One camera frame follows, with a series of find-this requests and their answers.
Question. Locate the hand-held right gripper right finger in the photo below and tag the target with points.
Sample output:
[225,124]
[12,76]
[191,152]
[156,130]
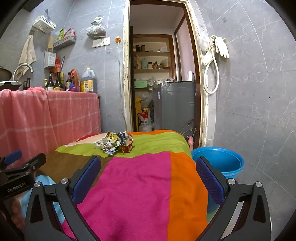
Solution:
[210,183]

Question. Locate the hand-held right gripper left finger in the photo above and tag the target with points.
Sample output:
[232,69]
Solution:
[86,180]

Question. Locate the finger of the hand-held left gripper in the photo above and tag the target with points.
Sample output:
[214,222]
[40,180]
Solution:
[34,162]
[13,156]

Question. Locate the blue plastic bucket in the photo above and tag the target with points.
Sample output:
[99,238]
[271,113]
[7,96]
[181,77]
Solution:
[219,160]

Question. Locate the pile of wrappers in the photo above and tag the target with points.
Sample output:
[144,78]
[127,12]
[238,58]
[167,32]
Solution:
[108,143]

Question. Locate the person's left hand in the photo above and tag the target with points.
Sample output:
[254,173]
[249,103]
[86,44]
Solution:
[17,215]

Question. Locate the light blue cloth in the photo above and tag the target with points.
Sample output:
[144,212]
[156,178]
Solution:
[41,183]

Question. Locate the pink bottle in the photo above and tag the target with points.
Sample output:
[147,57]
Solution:
[191,141]

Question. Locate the pink checked cloth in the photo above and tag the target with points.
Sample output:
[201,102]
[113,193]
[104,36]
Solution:
[46,115]

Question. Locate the colourful patchwork blanket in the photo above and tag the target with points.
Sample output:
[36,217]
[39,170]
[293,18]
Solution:
[138,185]

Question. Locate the dark bottle green label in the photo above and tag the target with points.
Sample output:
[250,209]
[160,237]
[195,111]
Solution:
[50,84]

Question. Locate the grey washing machine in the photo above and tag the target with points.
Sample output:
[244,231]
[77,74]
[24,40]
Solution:
[175,109]

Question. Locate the white red rice sack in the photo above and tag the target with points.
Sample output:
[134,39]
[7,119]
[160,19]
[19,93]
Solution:
[145,124]

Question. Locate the black wok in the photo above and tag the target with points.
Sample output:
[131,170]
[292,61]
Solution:
[4,74]

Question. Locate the tall dark bottle yellow label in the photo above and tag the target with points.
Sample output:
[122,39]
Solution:
[59,83]

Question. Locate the purple onion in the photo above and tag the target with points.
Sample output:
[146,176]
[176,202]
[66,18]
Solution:
[74,88]

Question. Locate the yellow sauce bottle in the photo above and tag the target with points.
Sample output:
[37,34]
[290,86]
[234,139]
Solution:
[63,80]

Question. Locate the dark soy sauce bottle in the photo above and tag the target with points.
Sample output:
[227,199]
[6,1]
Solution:
[69,81]

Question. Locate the metal faucet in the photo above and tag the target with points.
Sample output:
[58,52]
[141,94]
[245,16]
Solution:
[23,66]

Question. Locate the orange red bottle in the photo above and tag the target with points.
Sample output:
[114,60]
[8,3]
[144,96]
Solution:
[75,76]

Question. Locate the red mesh bag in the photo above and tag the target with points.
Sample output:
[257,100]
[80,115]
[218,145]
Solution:
[56,68]

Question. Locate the large dark oil jug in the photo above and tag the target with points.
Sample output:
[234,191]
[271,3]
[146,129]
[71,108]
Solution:
[87,81]

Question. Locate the clear plastic bags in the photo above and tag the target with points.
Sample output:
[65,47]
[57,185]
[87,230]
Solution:
[148,100]

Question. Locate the beige towel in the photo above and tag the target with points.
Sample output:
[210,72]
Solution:
[27,53]

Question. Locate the dark wooden door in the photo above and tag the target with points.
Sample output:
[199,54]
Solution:
[131,81]

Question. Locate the green box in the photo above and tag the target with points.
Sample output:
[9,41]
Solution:
[141,84]

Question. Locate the crumpled grey bags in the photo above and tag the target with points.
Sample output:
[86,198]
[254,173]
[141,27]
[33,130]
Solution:
[152,83]

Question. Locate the wooden board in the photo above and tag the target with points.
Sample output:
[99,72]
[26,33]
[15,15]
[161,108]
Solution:
[50,45]

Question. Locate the cream rubber glove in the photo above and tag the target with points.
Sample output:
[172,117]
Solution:
[208,55]

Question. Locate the green thermos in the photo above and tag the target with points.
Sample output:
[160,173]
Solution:
[144,63]

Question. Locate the green packet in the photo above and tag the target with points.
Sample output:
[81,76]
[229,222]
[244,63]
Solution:
[61,34]

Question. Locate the red packet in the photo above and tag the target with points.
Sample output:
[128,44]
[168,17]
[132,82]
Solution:
[69,32]

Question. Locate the white plastic basket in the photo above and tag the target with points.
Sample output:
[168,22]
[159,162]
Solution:
[45,24]

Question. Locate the white rubber glove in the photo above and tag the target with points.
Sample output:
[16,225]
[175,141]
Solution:
[222,47]

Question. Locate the wooden shelf unit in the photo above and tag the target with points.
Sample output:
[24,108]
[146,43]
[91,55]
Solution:
[152,52]

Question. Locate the orange plug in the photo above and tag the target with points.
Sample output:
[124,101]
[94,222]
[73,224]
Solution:
[118,39]

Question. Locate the hanging clear plastic bag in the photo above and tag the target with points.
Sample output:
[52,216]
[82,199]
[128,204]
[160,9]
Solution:
[96,31]

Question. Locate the worn door frame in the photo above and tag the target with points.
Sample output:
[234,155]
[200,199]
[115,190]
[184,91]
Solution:
[126,69]

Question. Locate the grey wall rack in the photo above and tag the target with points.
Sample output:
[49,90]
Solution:
[66,42]

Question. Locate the white wall socket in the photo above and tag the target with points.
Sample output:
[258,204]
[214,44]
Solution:
[101,42]

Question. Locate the translucent wall bag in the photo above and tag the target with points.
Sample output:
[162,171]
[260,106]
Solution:
[203,41]

